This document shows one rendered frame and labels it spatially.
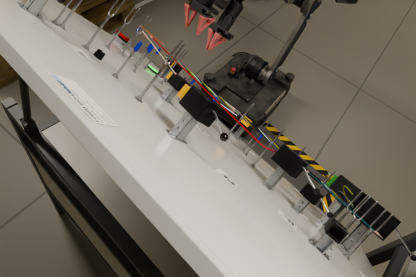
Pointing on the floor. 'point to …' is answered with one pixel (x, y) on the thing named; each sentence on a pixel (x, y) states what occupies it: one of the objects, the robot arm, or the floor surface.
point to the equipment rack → (395, 256)
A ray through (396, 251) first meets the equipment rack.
